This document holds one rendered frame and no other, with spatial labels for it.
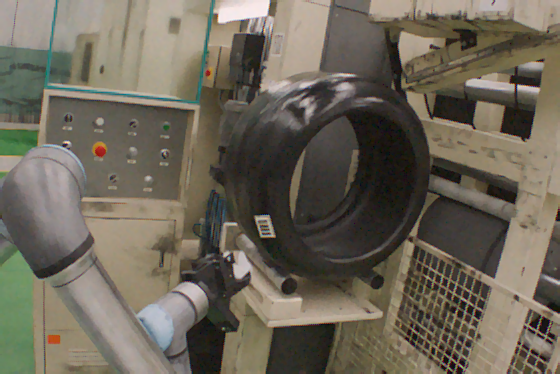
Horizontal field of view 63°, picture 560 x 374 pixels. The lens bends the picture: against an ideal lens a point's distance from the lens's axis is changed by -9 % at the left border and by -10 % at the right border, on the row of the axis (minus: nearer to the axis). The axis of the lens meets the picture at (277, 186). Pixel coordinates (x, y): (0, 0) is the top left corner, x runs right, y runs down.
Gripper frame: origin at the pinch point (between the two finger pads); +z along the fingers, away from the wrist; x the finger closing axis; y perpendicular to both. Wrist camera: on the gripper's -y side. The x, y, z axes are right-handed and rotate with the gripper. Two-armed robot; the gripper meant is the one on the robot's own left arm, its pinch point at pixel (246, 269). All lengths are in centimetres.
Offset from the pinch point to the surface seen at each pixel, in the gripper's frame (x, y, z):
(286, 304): 1.1, -16.4, 15.8
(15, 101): 748, 137, 491
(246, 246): 19.4, -5.7, 32.2
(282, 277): 1.3, -9.4, 17.1
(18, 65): 726, 200, 498
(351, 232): -5, -11, 55
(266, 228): 0.2, 5.2, 12.7
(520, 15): -64, 44, 36
